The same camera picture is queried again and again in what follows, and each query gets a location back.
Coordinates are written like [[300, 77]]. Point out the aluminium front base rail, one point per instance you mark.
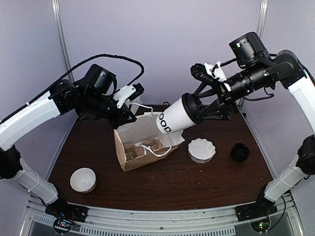
[[218, 221]]

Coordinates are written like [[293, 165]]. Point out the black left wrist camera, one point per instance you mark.
[[99, 80]]

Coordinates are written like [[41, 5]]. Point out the aluminium frame post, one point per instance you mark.
[[66, 54], [253, 77]]

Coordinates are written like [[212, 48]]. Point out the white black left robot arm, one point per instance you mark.
[[83, 97]]

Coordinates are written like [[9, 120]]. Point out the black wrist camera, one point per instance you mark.
[[99, 80], [248, 49]]

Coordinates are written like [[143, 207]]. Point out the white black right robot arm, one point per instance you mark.
[[287, 69]]

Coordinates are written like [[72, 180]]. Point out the brown paper takeout bag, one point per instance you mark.
[[144, 128]]

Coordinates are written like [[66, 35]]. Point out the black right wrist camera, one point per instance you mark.
[[248, 49]]

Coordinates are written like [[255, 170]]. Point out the stack of black cup lids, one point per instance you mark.
[[240, 152]]

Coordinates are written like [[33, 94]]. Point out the aluminium frame post left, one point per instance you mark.
[[66, 54]]

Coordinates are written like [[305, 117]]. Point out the aluminium frame post right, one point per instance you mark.
[[253, 77]]

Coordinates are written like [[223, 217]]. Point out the white paper coffee cup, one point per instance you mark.
[[174, 118]]

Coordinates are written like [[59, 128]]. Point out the white round bowl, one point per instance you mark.
[[83, 180]]

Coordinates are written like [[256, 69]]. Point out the white scalloped dish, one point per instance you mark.
[[201, 151]]

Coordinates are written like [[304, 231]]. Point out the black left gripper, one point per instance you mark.
[[122, 118]]

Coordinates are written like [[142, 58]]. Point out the black plastic cup lid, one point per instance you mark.
[[193, 107]]

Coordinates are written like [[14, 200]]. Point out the cardboard cup carrier tray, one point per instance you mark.
[[134, 151]]

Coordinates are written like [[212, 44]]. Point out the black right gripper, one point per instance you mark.
[[216, 106]]

